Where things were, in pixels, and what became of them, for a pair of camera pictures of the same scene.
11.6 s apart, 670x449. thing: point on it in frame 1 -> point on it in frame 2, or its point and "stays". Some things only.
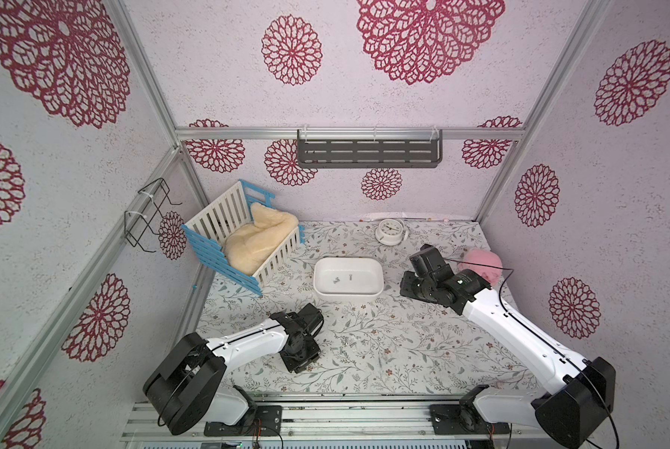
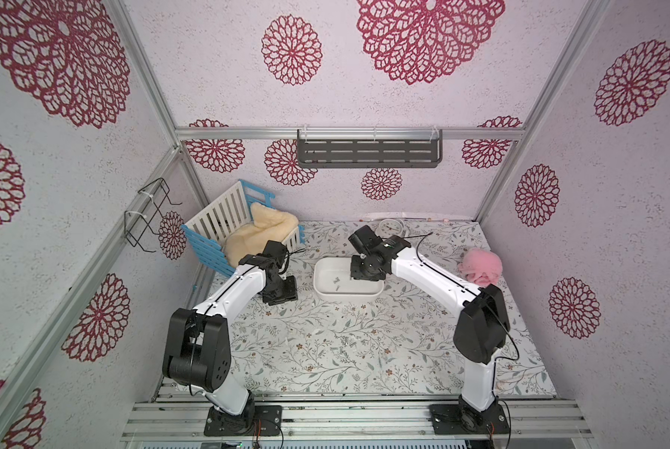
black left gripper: x=314 y=354 -> x=291 y=293
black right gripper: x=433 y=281 -> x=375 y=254
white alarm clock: x=391 y=232 stays
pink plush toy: x=486 y=263 stays
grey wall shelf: x=370 y=149 stays
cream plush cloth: x=247 y=245 stays
